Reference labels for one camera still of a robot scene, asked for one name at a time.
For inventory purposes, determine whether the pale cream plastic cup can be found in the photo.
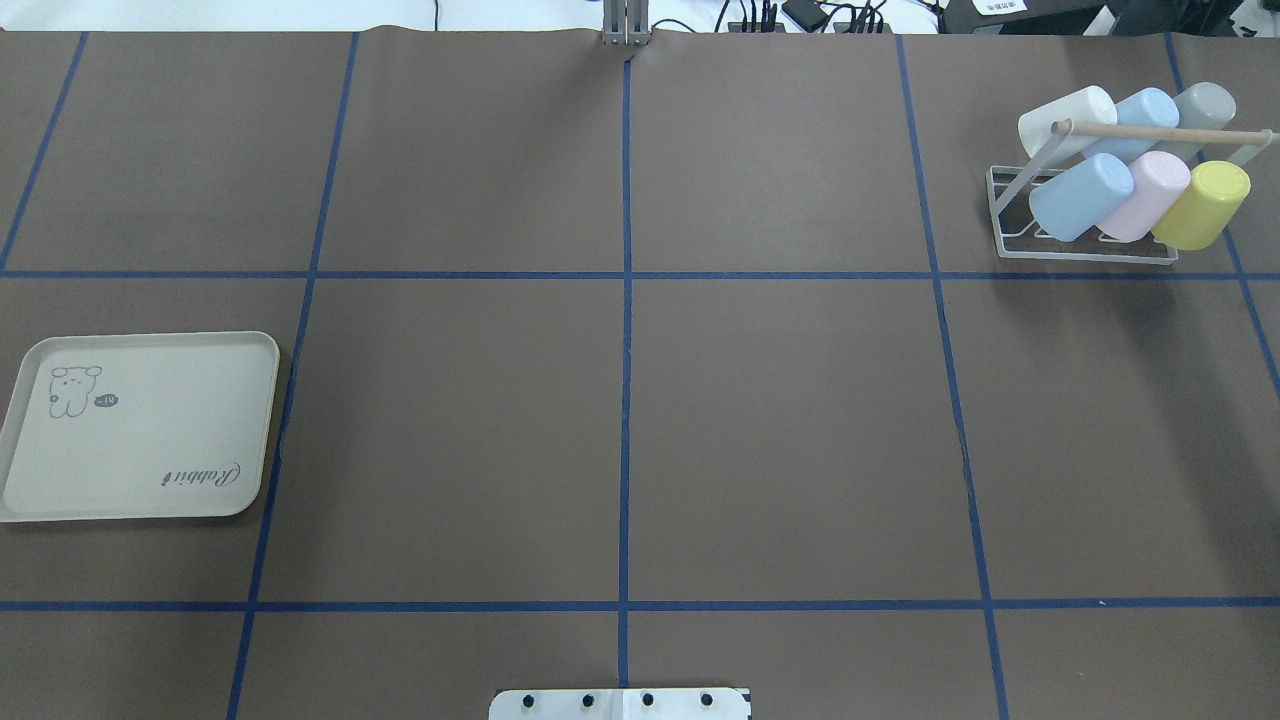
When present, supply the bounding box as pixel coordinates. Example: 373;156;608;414
1018;85;1119;167

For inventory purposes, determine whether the pink plastic cup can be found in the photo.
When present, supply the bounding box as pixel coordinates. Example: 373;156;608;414
1096;150;1190;243

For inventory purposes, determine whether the light blue plastic cup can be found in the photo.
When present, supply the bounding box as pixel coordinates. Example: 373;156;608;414
1082;87;1180;164

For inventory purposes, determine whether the yellow plastic cup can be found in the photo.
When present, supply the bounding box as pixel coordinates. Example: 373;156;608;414
1151;160;1252;251

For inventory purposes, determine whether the grey plastic cup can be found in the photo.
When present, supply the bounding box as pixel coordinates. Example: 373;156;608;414
1172;82;1236;131

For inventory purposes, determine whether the cream plastic tray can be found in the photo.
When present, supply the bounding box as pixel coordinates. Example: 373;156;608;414
3;331;282;523

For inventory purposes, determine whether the aluminium frame post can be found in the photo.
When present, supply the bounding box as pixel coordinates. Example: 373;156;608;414
602;0;652;47

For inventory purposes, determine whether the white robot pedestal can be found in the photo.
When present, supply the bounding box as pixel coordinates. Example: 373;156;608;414
488;687;753;719

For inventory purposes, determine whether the white wire cup rack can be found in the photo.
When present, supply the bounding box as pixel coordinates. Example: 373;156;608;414
986;119;1277;266

